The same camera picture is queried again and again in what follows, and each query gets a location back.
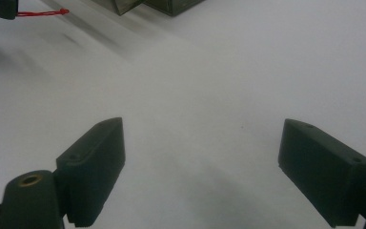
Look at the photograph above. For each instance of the red rubber band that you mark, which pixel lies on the red rubber band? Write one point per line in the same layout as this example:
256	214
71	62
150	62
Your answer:
44	13

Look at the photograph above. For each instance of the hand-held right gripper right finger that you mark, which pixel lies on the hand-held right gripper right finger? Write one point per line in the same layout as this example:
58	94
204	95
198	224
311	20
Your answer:
324	173

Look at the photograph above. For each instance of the smoky transparent drawer box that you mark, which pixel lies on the smoky transparent drawer box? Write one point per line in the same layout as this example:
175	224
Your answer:
168	5

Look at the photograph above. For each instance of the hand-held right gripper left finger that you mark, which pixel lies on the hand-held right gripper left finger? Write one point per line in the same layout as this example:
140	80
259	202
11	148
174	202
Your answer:
90	171

